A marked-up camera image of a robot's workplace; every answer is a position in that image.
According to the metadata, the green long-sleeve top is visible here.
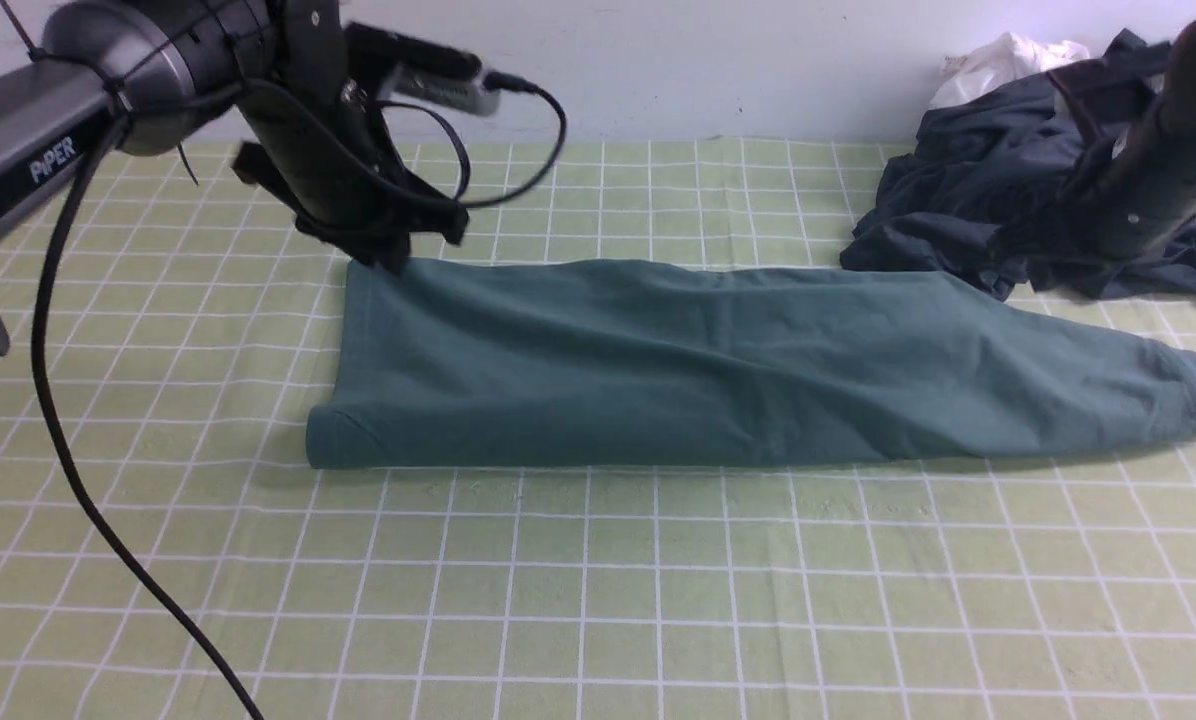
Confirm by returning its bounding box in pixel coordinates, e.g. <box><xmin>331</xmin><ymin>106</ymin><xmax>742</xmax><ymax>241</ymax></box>
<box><xmin>305</xmin><ymin>260</ymin><xmax>1196</xmax><ymax>470</ymax></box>

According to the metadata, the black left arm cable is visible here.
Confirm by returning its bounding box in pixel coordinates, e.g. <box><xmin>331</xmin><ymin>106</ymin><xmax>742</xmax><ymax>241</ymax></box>
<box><xmin>30</xmin><ymin>71</ymin><xmax>569</xmax><ymax>720</ymax></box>

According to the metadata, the dark navy garment pile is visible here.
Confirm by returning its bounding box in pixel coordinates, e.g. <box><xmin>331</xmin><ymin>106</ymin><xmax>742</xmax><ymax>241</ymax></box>
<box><xmin>840</xmin><ymin>29</ymin><xmax>1196</xmax><ymax>300</ymax></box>

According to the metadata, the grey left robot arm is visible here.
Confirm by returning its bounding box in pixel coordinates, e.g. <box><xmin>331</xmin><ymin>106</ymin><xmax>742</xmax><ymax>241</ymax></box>
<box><xmin>0</xmin><ymin>1</ymin><xmax>498</xmax><ymax>356</ymax></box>

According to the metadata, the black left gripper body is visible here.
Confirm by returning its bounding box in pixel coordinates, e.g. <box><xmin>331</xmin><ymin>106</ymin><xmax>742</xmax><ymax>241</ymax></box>
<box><xmin>234</xmin><ymin>1</ymin><xmax>469</xmax><ymax>273</ymax></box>

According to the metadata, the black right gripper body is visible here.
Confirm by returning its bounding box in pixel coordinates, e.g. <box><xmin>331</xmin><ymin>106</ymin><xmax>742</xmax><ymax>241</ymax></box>
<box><xmin>988</xmin><ymin>13</ymin><xmax>1196</xmax><ymax>263</ymax></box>

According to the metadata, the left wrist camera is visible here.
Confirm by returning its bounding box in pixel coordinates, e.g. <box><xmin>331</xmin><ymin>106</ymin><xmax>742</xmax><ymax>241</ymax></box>
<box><xmin>344</xmin><ymin>22</ymin><xmax>501</xmax><ymax>118</ymax></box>

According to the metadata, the white cloth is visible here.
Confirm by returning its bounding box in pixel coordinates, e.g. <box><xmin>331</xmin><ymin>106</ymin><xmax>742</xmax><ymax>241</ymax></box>
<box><xmin>927</xmin><ymin>32</ymin><xmax>1092</xmax><ymax>110</ymax></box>

